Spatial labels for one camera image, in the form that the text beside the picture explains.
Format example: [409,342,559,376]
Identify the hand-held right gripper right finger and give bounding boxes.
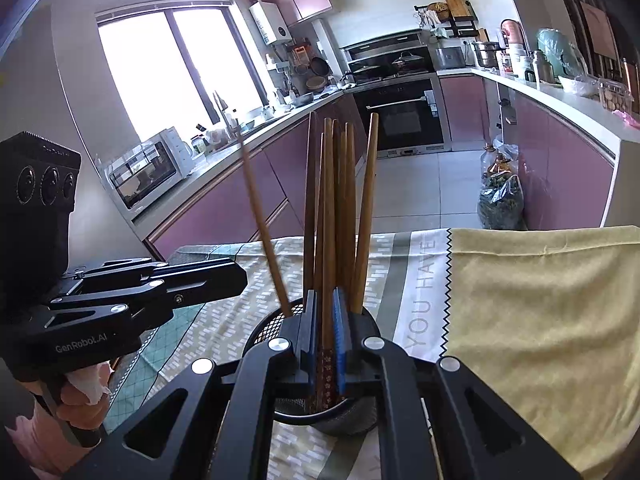
[331,286,583,480]

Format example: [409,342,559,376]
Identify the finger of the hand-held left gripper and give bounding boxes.
[49,281,247,319]
[61,256,249,292]

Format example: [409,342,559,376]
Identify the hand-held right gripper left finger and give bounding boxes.
[62,289,321,480]

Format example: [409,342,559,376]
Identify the flower-patterned wooden chopstick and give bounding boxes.
[320,118,337,413]

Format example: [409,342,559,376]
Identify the black mesh utensil holder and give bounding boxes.
[254,297,383,437]

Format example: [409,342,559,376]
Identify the set of wooden chopsticks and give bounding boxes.
[240,110,381,318]

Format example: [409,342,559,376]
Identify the hanging kitchen utensils rack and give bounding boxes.
[291,41,332,94]

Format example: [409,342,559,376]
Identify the person's left hand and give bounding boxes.
[51,361,114,429]

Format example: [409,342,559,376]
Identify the pink base cabinet run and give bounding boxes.
[439,73,622,232]
[142,95,362,262]

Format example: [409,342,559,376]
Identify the white tissue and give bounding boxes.
[64,367,113,407]

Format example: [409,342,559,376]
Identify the white toaster oven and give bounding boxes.
[106,126,185,212]

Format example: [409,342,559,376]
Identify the chrome kitchen faucet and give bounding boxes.
[212,90,242,144]

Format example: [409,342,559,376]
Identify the patterned green yellow tablecloth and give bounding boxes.
[102,226,640,480]

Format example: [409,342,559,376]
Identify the kitchen window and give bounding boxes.
[96,6,269,142]

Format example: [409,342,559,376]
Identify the plastic bag of vegetables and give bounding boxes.
[477,142,527,231]

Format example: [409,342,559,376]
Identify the black built-in oven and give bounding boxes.
[352,77,449,154]

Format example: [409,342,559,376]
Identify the white water heater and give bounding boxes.
[249,1,292,45]

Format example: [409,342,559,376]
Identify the black integrated stove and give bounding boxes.
[340,29,437,84]

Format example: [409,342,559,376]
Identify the square stainless steel container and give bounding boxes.
[434,46,467,70]

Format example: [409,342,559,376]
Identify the stainless steel pot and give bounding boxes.
[472,40,502,69]

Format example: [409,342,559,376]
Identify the steel thermos bottle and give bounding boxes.
[530,50,556,84]

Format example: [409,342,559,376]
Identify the black countertop storage rack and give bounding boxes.
[414,0,479,39]

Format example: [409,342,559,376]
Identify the white bowl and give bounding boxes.
[558,74,599,97]

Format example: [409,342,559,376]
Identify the pink kettle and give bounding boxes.
[500,19,525,57]

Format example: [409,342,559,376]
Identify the green plastic bag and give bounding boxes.
[537,27,587,79]

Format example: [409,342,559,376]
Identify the clear plastic container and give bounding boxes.
[597,80,634,112]

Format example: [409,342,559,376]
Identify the dark wooden partition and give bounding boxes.
[550,0,640,111]

